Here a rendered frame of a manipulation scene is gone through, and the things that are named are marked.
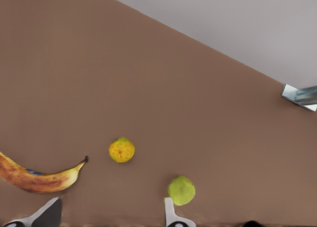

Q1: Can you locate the yellow orange round fruit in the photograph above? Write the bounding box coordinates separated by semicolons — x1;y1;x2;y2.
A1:
108;137;136;164

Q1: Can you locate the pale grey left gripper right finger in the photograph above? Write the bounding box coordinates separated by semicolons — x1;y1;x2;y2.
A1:
164;197;197;227

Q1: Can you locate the silver frame post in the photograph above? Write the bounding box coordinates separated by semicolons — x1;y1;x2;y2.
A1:
280;84;317;112

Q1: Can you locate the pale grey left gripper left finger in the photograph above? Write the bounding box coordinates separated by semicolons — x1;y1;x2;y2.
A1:
1;196;63;227

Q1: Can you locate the green round fruit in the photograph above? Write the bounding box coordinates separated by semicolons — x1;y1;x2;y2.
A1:
167;176;196;206

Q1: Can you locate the ripe spotted yellow banana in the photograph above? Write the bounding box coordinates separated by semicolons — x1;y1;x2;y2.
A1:
0;151;89;194

